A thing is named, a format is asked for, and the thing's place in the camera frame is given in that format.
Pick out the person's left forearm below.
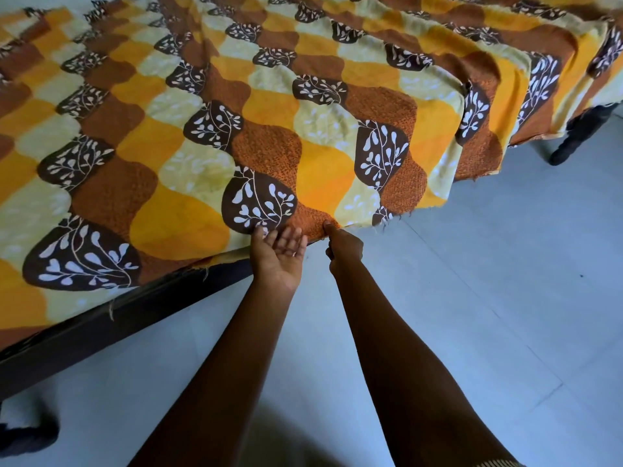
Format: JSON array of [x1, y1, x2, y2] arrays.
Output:
[[128, 281, 299, 467]]

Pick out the dark wooden bed frame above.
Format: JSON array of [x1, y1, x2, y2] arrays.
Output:
[[0, 103, 620, 458]]

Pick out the orange brown leaf-print bedsheet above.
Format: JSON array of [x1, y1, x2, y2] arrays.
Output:
[[0, 0, 623, 353]]

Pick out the person's right hand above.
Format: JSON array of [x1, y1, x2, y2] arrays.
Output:
[[323, 220, 365, 278]]

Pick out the person's left hand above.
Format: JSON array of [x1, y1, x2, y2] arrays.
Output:
[[250, 225, 309, 294]]

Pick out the person's right forearm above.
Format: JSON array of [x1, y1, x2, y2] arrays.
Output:
[[330, 261, 525, 467]]

